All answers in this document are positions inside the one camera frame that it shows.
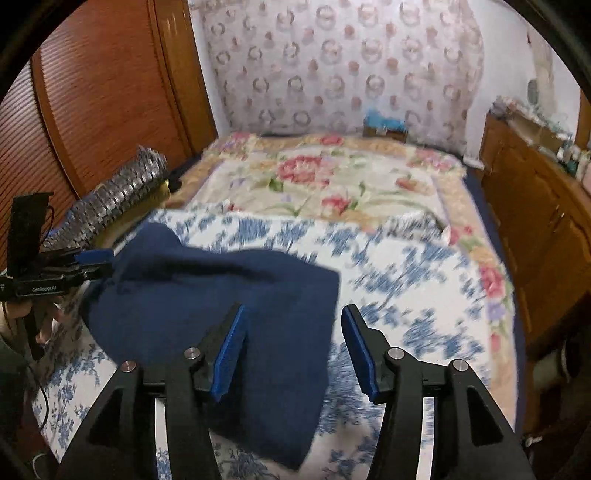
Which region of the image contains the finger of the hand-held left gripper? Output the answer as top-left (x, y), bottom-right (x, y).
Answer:
top-left (75, 248), bottom-right (115, 265)
top-left (76, 263), bottom-right (114, 281)

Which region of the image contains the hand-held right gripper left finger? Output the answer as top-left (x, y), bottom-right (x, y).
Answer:
top-left (60, 302), bottom-right (245, 480)

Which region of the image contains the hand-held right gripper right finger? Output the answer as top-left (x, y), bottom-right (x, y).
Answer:
top-left (341, 304), bottom-right (532, 480)

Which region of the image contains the navy printed t-shirt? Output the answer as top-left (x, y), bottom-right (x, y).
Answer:
top-left (81, 222), bottom-right (342, 472)

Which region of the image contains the person's left hand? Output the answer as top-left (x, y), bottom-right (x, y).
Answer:
top-left (4, 295), bottom-right (66, 348)

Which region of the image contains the folded dark circle-patterned quilt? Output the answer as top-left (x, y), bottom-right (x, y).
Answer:
top-left (39, 145), bottom-right (169, 259)

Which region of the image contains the blue floral bed sheet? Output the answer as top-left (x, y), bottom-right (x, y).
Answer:
top-left (30, 203), bottom-right (490, 480)

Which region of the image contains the grey striped cloth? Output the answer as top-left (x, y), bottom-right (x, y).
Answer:
top-left (382, 211), bottom-right (452, 241)

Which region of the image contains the pink floral blanket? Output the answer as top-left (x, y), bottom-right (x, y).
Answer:
top-left (164, 131), bottom-right (515, 407)

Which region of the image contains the bed with navy sheet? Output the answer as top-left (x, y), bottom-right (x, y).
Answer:
top-left (462, 167), bottom-right (528, 435)

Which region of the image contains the small brown box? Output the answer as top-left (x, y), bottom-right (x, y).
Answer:
top-left (362, 124), bottom-right (410, 142)

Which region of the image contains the long wooden cabinet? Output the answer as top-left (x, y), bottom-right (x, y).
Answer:
top-left (480, 113), bottom-right (591, 352)

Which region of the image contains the teal cloth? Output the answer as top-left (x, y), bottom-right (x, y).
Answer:
top-left (365, 111), bottom-right (405, 132)

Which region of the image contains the circle-print sheer curtain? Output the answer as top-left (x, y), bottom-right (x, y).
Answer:
top-left (189, 0), bottom-right (485, 158)

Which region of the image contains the black cable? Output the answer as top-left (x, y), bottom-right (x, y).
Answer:
top-left (27, 360), bottom-right (52, 445)

